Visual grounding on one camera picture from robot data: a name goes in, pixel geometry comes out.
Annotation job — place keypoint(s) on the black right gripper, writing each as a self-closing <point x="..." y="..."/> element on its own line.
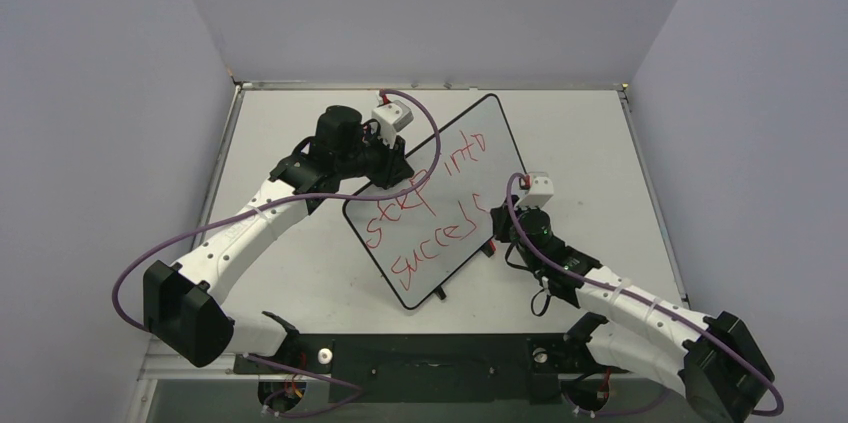
<point x="501" y="224"/>

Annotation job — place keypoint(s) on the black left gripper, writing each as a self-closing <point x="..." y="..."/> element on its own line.
<point x="395" y="167"/>

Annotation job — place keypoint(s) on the white whiteboard black frame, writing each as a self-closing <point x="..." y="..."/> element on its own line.
<point x="421" y="232"/>

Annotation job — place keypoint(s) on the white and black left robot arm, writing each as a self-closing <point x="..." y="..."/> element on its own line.
<point x="182" y="301"/>

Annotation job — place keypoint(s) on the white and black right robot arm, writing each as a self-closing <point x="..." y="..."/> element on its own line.
<point x="712" y="361"/>

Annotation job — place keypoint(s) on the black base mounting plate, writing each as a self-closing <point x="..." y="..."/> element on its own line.
<point x="538" y="368"/>

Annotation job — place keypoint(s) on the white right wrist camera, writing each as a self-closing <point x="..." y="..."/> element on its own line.
<point x="536" y="190"/>

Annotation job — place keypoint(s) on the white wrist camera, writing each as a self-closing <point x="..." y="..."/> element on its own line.
<point x="391" y="118"/>
<point x="536" y="190"/>

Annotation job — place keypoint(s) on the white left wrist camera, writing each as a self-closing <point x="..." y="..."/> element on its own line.
<point x="391" y="118"/>

